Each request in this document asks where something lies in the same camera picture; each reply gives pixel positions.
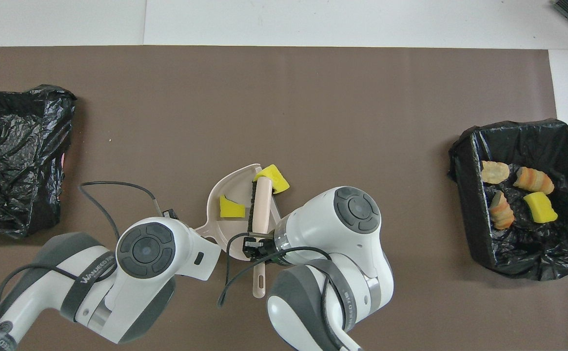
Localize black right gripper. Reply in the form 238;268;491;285
243;236;285;266

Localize beige hand brush black bristles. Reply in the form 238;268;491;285
246;175;275;298

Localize yellow sponge wedge green edge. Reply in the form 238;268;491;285
219;195;245;218

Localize beige plastic dustpan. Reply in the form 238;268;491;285
194;163;284;261

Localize notched yellow sponge piece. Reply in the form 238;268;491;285
254;164;290;195

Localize pale toy pastry piece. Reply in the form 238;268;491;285
481;160;510;185
489;191;515;231

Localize yellow sponge chunk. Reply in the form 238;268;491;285
523;192;559;224

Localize orange striped toy croissant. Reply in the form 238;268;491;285
513;167;555;195

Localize bin covered by black bag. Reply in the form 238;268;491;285
0;84;77;239

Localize open bin black bag liner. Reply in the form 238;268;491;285
448;118;568;281

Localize brown table mat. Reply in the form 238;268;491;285
0;46;568;351

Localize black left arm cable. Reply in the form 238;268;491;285
0;181;170;332

